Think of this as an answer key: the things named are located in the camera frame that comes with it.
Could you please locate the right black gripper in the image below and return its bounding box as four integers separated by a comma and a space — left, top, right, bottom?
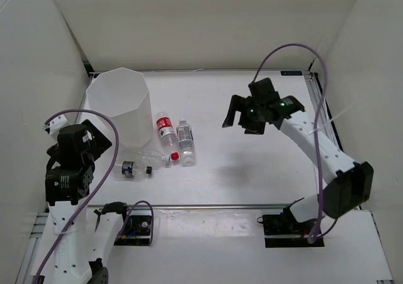
223, 94, 266, 135

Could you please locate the blue label black cap bottle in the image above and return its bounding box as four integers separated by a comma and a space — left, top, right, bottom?
112, 161, 154, 181

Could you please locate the clear red cap bottle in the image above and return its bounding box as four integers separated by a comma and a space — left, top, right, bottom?
136, 149, 179, 168

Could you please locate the clear white label bottle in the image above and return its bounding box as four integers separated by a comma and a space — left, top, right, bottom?
176, 118, 196, 167

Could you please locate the red label plastic bottle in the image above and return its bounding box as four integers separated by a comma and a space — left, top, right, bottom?
156, 111, 177, 146

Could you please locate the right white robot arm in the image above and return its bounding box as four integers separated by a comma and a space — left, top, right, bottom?
222, 78, 374, 234

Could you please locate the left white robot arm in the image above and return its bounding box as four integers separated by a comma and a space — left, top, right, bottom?
32, 116, 132, 283

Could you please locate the white octagonal plastic bin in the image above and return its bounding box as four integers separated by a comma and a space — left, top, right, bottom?
86, 67, 153, 147

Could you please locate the small blue label sticker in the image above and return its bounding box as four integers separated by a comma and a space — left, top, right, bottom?
280, 71, 303, 76

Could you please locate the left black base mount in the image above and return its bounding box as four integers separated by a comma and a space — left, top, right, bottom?
114, 208, 154, 246

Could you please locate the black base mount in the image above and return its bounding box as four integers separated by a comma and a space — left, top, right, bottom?
114, 208, 154, 246
256, 213, 325, 248

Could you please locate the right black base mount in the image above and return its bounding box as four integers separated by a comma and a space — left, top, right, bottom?
256, 213, 325, 248

